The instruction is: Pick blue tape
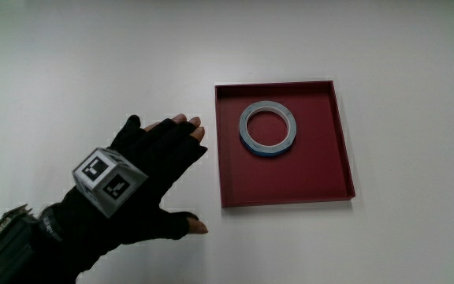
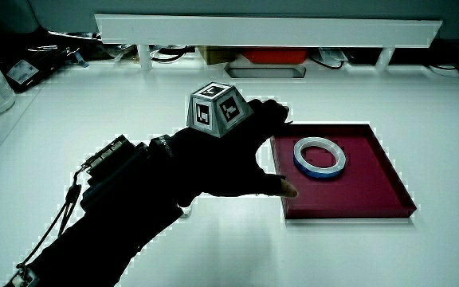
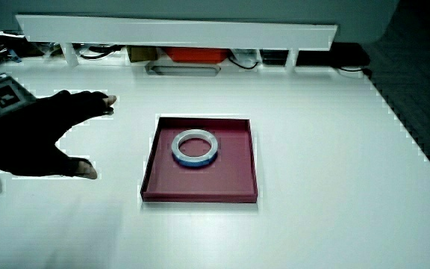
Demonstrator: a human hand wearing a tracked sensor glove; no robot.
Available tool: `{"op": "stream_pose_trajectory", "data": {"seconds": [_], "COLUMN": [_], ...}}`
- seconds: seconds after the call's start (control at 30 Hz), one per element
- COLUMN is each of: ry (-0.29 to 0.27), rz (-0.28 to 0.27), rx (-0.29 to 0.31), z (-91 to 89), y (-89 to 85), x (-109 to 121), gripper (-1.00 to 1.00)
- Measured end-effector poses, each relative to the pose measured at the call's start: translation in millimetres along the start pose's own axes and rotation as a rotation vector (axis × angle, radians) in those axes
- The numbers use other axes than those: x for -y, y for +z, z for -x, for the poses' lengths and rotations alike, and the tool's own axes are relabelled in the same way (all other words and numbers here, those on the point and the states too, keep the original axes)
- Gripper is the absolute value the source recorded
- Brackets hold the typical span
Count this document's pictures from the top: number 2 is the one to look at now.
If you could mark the person's left hand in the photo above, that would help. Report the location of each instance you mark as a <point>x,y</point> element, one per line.
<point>221,167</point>

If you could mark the blue tape roll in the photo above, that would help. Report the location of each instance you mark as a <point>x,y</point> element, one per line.
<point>319,172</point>

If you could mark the black wrist sensor module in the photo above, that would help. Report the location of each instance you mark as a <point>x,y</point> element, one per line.
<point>114,167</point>

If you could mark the brown cardboard box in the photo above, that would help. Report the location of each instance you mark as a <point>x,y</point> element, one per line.
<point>217,55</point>

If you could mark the orange box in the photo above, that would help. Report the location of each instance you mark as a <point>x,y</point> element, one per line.
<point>275,56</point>

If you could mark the white desk shelf riser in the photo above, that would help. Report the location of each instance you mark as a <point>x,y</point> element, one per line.
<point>253,32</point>

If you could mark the dark red square tray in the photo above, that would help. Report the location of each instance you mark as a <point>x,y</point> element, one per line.
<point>369,187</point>

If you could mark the black bag with white label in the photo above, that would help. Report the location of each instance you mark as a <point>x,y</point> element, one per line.
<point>50,60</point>

